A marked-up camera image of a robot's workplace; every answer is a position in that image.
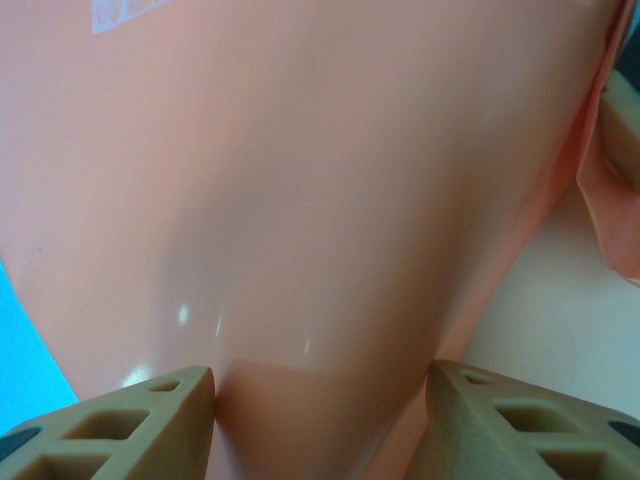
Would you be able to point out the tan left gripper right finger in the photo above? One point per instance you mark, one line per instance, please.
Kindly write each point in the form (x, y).
(500, 440)

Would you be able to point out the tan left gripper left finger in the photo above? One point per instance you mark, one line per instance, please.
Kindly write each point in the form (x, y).
(125, 440)

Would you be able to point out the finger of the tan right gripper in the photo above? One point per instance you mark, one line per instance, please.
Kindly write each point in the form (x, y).
(625, 130)

